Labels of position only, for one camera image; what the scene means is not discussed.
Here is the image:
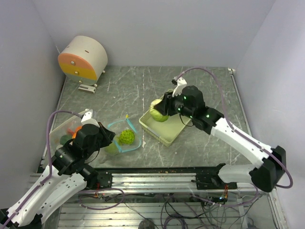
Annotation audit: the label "clear polka dot zip bag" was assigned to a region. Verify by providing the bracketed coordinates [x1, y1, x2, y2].
[49, 116, 81, 151]

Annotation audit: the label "aluminium rail base frame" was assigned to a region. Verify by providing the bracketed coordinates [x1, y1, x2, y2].
[81, 163, 262, 193]

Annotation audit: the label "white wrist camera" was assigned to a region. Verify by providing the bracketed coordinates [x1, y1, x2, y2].
[172, 77, 187, 97]
[81, 109, 99, 126]

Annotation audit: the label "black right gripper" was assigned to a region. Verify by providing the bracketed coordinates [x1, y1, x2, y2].
[155, 89, 194, 119]

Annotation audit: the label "pale green plastic basket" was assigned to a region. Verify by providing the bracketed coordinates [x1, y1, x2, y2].
[139, 89, 193, 146]

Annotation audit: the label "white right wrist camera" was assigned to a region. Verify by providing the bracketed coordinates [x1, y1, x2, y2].
[172, 77, 187, 97]

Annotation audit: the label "round cream drawer cabinet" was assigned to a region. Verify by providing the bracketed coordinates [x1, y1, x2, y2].
[58, 35, 108, 86]

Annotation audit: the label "small white metal bracket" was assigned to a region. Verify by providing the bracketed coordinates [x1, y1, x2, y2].
[78, 84, 96, 94]

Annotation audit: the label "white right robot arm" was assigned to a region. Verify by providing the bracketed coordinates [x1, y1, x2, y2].
[153, 85, 286, 192]

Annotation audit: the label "light green cabbage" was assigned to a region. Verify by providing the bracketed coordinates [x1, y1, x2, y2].
[104, 143, 119, 155]

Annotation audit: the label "green custard apple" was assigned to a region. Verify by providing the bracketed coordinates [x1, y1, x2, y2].
[119, 129, 135, 145]

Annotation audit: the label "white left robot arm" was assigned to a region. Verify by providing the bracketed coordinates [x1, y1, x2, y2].
[0, 123, 115, 229]

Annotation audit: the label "loose cables under table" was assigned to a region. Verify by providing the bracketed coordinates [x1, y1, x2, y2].
[78, 186, 265, 229]

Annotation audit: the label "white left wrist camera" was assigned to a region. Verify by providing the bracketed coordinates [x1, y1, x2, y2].
[81, 109, 99, 126]

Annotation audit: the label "clear blue-zipper plastic bag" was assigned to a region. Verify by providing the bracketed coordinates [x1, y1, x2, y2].
[104, 114, 142, 156]

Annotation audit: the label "dark green avocado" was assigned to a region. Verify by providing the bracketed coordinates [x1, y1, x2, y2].
[60, 135, 72, 145]

